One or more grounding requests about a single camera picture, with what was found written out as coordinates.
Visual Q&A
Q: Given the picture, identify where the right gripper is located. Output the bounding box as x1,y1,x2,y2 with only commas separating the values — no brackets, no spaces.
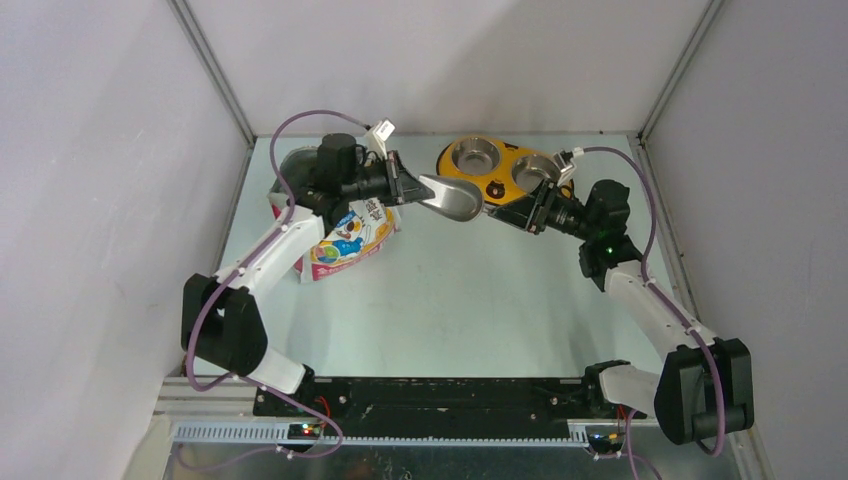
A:
489,178,597,243

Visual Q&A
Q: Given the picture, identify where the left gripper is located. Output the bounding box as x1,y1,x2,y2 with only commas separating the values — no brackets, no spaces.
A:
342,151,434,208

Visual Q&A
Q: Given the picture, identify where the yellow double pet bowl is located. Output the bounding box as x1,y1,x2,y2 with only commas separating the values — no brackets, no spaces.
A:
436,135,563,207

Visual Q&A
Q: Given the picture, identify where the metal food scoop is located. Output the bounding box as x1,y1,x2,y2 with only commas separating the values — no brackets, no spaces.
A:
418,174,485,222

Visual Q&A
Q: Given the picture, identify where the pet food bag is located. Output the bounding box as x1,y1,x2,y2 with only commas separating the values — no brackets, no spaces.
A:
266,146,402,285

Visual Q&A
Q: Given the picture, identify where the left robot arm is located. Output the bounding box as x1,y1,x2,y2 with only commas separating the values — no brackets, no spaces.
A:
180,133,437,417

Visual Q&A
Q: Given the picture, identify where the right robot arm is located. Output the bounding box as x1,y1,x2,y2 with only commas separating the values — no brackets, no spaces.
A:
490,180,755,445

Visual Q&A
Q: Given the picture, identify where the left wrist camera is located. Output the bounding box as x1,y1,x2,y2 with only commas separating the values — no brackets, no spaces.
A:
364,118,396,160

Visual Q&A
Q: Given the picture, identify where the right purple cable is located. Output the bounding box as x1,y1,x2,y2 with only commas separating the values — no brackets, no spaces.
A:
569,145,729,480

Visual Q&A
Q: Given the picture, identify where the purple cable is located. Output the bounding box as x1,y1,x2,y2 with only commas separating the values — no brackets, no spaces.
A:
184,109,379,473
569,145,729,480

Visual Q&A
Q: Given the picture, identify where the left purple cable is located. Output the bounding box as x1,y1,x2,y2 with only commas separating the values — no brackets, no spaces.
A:
184,109,379,473

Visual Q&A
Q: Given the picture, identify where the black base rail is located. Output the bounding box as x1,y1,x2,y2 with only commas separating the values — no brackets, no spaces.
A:
253,377,629,441

